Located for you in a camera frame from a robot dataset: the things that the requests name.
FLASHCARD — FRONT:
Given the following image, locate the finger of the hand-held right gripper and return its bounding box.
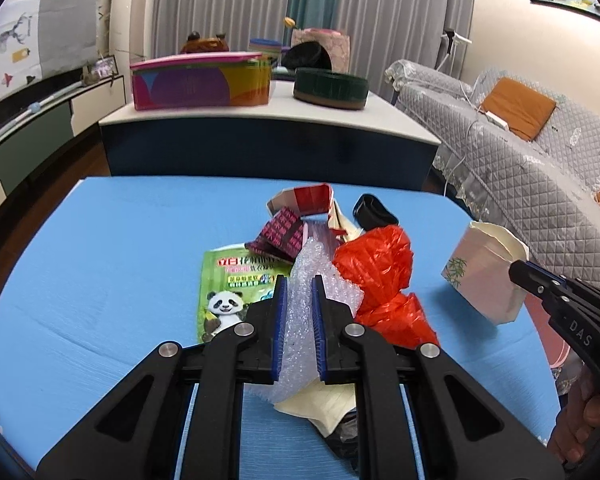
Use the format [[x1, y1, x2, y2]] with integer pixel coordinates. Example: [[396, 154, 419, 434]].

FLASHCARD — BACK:
[[508, 259, 568, 307]]

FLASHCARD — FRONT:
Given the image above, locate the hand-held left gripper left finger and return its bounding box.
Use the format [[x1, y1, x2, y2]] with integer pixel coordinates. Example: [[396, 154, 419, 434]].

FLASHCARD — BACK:
[[35, 275, 288, 480]]

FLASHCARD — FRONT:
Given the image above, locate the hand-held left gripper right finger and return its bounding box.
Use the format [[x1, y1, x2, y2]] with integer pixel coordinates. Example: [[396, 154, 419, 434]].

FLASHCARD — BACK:
[[311, 275, 565, 480]]

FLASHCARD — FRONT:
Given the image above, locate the clear bubble wrap sheet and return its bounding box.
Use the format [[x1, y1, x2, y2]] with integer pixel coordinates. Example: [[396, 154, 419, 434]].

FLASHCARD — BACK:
[[270, 237, 365, 406]]

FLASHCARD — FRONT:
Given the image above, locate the pink plastic bin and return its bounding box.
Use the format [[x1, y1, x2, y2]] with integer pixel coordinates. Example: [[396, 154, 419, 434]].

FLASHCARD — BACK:
[[525, 290, 572, 382]]

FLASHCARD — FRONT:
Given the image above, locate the white bamboo print paper bag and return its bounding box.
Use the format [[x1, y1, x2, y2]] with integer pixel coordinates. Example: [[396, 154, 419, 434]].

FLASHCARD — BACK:
[[440, 220, 531, 326]]

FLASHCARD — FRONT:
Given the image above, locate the green panda print packet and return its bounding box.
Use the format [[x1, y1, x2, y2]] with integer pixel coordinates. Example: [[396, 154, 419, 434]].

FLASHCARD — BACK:
[[197, 246, 293, 345]]

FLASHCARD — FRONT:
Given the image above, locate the person's right hand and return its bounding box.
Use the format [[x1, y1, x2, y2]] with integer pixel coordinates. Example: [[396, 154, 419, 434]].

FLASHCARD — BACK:
[[546, 366, 600, 467]]

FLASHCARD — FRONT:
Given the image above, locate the cream paper napkin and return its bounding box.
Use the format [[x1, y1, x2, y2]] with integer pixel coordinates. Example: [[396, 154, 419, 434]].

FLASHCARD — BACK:
[[274, 379, 358, 437]]

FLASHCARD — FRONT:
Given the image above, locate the red plastic bag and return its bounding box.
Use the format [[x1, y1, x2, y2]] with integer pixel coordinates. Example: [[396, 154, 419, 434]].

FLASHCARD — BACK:
[[332, 225, 441, 350]]

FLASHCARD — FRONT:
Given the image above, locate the maroon patterned wrapper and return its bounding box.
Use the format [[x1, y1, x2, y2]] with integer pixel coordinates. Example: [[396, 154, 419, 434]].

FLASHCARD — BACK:
[[244, 208, 307, 263]]

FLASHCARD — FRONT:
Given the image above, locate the sofa with grey quilted cover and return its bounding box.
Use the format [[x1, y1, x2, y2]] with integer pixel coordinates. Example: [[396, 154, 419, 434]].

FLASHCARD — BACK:
[[384, 59, 600, 396]]

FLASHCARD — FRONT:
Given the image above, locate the black plastic bag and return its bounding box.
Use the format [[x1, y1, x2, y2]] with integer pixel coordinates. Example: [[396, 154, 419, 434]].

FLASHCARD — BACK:
[[324, 407, 362, 461]]

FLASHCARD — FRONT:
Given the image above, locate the small black shoe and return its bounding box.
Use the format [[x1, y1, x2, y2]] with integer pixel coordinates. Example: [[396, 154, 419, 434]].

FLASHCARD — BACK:
[[352, 193, 400, 234]]

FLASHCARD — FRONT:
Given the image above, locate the red and cream paper carton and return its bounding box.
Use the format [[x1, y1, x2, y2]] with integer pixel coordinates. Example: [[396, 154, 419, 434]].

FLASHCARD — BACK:
[[266, 184, 364, 246]]

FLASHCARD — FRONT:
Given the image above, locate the white and navy coffee table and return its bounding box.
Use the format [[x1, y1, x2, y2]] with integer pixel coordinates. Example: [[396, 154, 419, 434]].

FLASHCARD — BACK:
[[98, 79, 442, 194]]

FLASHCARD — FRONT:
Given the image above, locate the blue foam table mat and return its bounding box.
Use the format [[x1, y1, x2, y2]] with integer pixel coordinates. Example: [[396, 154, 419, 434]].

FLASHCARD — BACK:
[[0, 176, 563, 480]]

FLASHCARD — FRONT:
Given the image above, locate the white floor lamp stand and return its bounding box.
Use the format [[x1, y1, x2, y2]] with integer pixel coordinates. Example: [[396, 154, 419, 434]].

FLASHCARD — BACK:
[[436, 26, 474, 92]]

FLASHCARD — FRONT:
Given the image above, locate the colourful rectangular box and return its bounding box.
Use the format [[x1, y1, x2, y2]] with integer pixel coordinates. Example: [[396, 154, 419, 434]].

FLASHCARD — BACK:
[[129, 51, 274, 112]]

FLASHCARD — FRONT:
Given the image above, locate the black hat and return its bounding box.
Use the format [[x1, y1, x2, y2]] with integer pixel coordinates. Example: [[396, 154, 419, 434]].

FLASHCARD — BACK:
[[281, 42, 334, 72]]

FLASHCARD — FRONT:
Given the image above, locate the stack of colourful bowls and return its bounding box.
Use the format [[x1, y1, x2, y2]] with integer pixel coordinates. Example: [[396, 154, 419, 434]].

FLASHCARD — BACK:
[[248, 37, 283, 67]]

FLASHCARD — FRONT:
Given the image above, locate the pink patterned basket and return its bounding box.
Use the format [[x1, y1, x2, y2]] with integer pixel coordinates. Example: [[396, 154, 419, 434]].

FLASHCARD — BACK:
[[290, 28, 351, 72]]

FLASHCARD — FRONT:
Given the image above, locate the white and green television cabinet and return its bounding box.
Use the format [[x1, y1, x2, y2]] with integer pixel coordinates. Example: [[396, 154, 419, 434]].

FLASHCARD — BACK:
[[0, 71, 127, 197]]

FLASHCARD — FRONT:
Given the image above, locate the grey curtain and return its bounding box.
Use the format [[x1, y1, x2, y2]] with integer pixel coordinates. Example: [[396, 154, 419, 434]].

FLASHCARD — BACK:
[[149, 0, 477, 83]]

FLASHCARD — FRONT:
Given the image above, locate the white rod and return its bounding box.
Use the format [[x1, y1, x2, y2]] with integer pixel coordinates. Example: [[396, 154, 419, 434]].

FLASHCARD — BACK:
[[0, 81, 82, 152]]

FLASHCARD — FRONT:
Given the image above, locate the grey printed television cover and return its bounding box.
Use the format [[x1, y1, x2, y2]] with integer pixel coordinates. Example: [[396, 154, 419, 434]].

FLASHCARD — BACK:
[[0, 0, 100, 107]]

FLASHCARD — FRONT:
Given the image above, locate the small photo frame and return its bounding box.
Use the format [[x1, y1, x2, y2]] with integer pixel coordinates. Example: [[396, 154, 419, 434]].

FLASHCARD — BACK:
[[92, 54, 120, 79]]

